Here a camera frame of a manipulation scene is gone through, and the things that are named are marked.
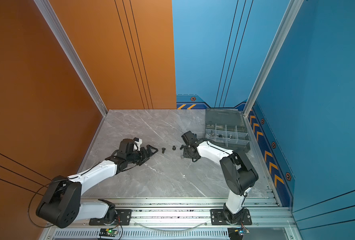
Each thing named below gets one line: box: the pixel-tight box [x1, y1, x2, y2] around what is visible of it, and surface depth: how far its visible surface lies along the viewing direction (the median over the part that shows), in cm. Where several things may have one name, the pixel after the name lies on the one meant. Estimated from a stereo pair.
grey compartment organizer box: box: [205, 109, 251, 153], surface depth 107 cm
